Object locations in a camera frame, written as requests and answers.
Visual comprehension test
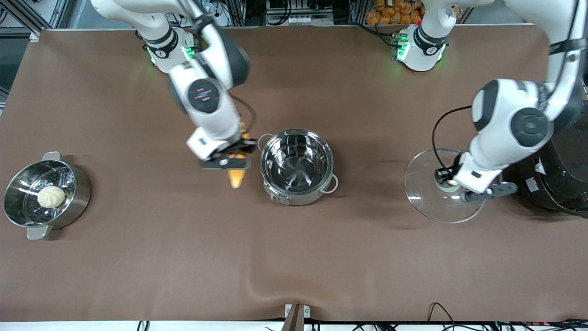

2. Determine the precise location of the yellow corn cob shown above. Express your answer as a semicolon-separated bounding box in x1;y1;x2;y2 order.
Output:
228;132;250;189

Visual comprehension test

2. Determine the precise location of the glass pot lid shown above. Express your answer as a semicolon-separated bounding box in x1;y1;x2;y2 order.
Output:
404;148;488;224

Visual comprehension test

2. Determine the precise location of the stainless steel steamer pot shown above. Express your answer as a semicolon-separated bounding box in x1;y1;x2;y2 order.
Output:
3;152;92;241

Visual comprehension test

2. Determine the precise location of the black rice cooker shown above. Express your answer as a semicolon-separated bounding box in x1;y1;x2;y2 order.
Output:
503;87;588;217

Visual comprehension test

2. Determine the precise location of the brown table mat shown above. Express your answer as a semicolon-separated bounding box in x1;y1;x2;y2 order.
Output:
0;25;588;322

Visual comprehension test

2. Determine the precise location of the white power strip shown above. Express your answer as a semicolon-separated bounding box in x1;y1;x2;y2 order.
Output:
287;16;334;25

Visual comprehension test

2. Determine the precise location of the pile of bread rolls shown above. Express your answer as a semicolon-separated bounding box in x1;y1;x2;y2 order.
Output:
365;0;424;25

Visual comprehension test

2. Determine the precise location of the white steamed bun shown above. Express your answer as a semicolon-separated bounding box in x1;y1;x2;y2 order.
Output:
37;186;66;209

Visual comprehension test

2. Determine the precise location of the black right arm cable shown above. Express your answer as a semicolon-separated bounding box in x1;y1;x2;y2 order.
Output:
230;94;257;135

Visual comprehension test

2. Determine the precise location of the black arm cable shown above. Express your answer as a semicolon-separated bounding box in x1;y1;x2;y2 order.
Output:
432;105;474;171
230;94;257;135

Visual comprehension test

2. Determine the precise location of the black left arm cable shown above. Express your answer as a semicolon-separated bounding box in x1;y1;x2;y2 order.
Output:
432;105;474;171

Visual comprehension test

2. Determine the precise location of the black looped cable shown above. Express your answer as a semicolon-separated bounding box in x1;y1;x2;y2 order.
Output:
426;302;456;328

